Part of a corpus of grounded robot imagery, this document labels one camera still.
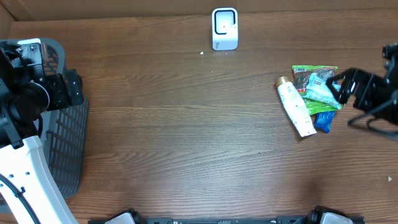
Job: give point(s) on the white tube gold cap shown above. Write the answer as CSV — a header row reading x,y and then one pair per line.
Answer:
x,y
295,107

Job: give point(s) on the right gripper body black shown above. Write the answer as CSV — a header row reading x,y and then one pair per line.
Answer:
x,y
375,93

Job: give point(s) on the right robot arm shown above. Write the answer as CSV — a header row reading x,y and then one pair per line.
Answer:
x,y
389,52

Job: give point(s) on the white barcode scanner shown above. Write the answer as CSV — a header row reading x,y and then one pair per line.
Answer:
x,y
224,29

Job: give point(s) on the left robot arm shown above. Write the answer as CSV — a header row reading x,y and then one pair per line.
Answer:
x,y
28,189

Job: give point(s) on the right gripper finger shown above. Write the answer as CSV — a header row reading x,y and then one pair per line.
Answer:
x,y
343,95
345,76

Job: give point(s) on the blue snack packet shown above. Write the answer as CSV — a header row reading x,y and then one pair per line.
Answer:
x,y
324,120

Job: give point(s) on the green red snack bag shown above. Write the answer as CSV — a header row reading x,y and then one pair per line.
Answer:
x,y
301,75

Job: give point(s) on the grey plastic mesh basket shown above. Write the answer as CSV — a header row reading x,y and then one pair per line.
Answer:
x,y
40,95

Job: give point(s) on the teal small packet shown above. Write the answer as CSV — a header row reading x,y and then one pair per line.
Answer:
x,y
317,90

